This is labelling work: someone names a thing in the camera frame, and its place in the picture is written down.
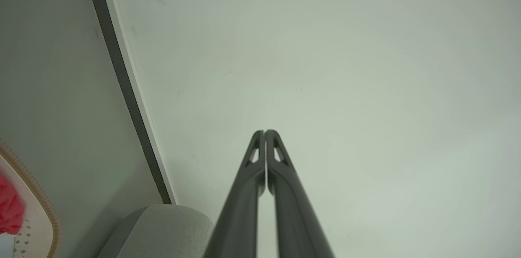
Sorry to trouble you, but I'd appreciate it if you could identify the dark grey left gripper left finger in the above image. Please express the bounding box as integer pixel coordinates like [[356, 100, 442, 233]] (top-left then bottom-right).
[[203, 130, 266, 258]]

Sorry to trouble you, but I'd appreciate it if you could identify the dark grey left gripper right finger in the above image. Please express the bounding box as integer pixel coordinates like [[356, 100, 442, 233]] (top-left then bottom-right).
[[265, 129, 335, 258]]

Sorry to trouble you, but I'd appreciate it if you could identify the red clothing item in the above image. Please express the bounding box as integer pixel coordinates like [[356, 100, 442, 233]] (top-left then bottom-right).
[[0, 173, 26, 235]]

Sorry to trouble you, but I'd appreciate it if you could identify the dark grey baseboard strip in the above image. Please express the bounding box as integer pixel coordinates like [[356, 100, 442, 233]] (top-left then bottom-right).
[[83, 0, 177, 205]]

